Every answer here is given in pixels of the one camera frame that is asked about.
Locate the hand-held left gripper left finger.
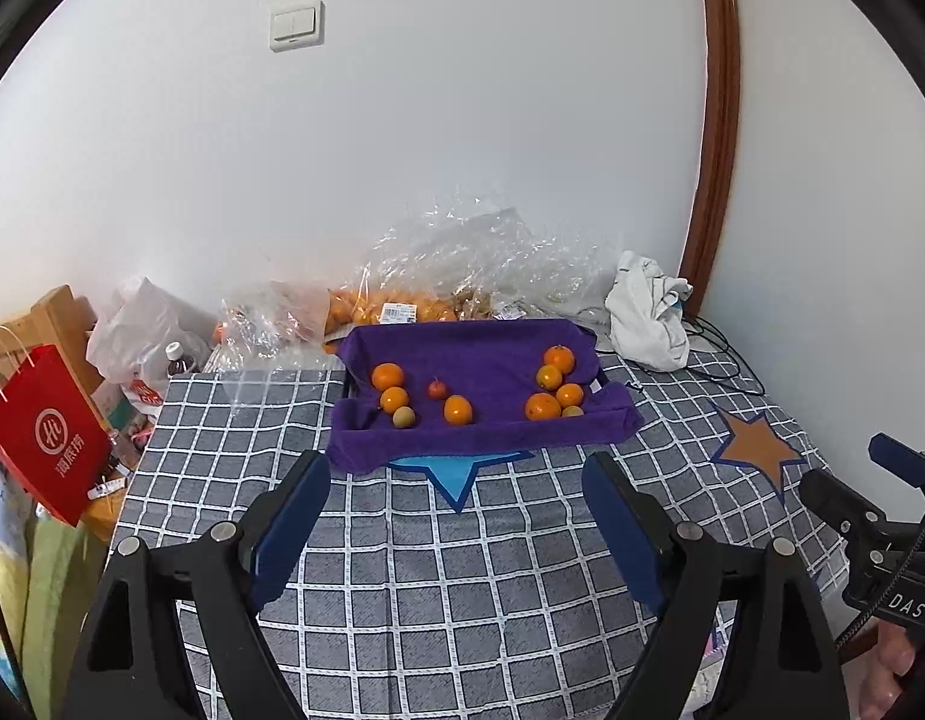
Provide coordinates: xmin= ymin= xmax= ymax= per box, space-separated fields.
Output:
xmin=61 ymin=450 xmax=332 ymax=720

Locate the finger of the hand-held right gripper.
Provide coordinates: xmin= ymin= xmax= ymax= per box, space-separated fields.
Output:
xmin=867 ymin=433 xmax=925 ymax=490
xmin=798 ymin=468 xmax=887 ymax=541

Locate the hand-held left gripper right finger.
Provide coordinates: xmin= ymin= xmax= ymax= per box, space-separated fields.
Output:
xmin=580 ymin=452 xmax=846 ymax=720

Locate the purple towel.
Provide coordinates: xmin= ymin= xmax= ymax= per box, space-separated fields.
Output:
xmin=325 ymin=319 xmax=645 ymax=475

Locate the person's right hand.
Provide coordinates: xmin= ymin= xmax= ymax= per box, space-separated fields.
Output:
xmin=858 ymin=619 xmax=925 ymax=720

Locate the flat clear zip bag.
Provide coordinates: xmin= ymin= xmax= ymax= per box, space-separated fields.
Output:
xmin=218 ymin=367 xmax=343 ymax=410

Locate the grey checked bedsheet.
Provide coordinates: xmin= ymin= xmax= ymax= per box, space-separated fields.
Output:
xmin=109 ymin=330 xmax=854 ymax=720

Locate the orange wooden side table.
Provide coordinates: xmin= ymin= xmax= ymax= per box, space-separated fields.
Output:
xmin=79 ymin=457 xmax=144 ymax=541

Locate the white and green box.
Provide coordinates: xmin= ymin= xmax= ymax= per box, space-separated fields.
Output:
xmin=94 ymin=382 xmax=137 ymax=432

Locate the small crumpled clear plastic bag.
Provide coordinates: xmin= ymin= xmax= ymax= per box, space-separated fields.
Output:
xmin=207 ymin=279 xmax=332 ymax=372

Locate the crumpled white cloth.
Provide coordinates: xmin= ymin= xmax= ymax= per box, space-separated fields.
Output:
xmin=604 ymin=250 xmax=695 ymax=372

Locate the clear bag of oranges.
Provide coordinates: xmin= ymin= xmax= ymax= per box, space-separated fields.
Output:
xmin=325 ymin=286 xmax=463 ymax=350

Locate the green cloth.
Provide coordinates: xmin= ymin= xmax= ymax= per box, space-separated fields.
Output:
xmin=19 ymin=510 xmax=110 ymax=720

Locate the white plastic bag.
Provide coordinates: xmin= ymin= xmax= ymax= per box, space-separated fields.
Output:
xmin=85 ymin=276 xmax=215 ymax=383

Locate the red paper bag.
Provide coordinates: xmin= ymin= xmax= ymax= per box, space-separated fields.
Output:
xmin=0 ymin=326 xmax=114 ymax=527

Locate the clear bag of brown longans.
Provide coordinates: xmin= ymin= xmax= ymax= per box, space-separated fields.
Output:
xmin=454 ymin=285 xmax=538 ymax=322

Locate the yellow patterned pillow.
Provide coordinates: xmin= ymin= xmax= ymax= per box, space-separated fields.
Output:
xmin=0 ymin=442 xmax=35 ymax=706

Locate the large crumpled clear plastic bag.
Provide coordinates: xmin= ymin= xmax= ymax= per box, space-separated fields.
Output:
xmin=361 ymin=184 xmax=621 ymax=323

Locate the black cable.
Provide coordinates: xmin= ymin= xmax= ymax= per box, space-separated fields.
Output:
xmin=679 ymin=311 xmax=767 ymax=398

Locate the brown wooden door frame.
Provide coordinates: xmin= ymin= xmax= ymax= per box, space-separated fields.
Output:
xmin=679 ymin=0 xmax=743 ymax=320

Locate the white light switch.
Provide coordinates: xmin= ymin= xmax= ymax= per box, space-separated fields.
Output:
xmin=271 ymin=1 xmax=326 ymax=53

